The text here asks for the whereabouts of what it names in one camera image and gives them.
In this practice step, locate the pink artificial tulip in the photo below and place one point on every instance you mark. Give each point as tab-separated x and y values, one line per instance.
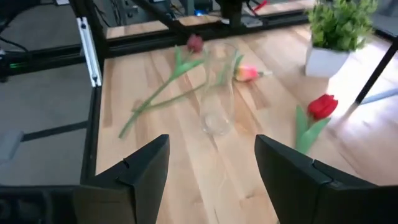
247	73

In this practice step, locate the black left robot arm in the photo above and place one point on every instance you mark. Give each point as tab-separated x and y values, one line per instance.
231	12

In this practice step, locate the green potted plant white pot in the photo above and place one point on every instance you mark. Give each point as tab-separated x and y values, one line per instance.
339	25

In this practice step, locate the black computer with blue light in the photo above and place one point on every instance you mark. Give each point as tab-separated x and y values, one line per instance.
200	12

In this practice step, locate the clear glass vase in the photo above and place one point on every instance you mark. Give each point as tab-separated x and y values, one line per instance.
216	121

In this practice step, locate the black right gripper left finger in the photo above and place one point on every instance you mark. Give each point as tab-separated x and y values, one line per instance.
133	193

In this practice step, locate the dark red artificial tulip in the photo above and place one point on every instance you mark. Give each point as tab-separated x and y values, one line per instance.
195	43

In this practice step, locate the wooden shelf with black legs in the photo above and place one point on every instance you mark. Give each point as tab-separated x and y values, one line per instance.
373	74

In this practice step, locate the bright red artificial tulip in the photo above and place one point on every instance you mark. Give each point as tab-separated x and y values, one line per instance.
321	107

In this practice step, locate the black aluminium table frame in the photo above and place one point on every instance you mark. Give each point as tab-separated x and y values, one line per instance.
140	46

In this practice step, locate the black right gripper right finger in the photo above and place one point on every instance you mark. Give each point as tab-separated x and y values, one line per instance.
311	193

